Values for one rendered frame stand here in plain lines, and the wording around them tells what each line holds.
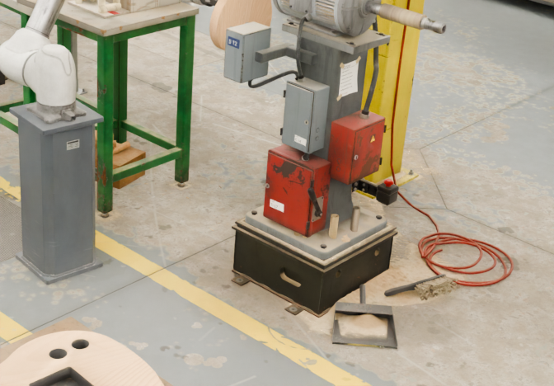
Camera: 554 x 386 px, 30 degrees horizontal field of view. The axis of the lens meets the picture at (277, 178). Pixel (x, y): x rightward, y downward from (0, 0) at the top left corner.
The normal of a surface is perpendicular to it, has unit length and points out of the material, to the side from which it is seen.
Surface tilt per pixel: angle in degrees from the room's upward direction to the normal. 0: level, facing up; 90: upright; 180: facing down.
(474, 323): 0
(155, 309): 0
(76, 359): 0
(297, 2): 90
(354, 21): 96
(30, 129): 90
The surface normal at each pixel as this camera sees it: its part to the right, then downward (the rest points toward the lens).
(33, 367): 0.07, -0.90
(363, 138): 0.75, 0.33
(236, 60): -0.66, 0.28
